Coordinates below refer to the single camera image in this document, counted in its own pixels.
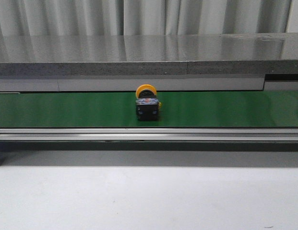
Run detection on yellow push button switch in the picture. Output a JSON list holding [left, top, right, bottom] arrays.
[[135, 84, 161, 121]]

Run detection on grey stone slab table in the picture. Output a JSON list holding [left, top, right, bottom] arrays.
[[0, 33, 298, 76]]

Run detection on green conveyor belt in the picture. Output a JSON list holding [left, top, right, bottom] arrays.
[[0, 91, 298, 128]]

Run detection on white pleated curtain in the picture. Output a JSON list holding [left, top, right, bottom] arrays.
[[0, 0, 291, 36]]

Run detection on grey conveyor back rail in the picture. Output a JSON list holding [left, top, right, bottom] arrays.
[[0, 74, 298, 92]]

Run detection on aluminium conveyor front rail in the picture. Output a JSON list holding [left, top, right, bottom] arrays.
[[0, 127, 298, 142]]

